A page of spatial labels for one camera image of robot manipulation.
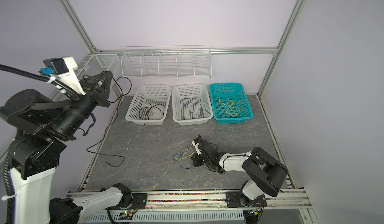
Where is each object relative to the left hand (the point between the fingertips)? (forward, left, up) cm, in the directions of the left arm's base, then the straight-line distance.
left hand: (112, 76), depth 44 cm
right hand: (-5, -22, -59) cm, 63 cm away
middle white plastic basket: (+39, -22, -59) cm, 74 cm away
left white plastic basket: (+40, +10, -59) cm, 72 cm away
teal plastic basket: (+47, -58, -56) cm, 93 cm away
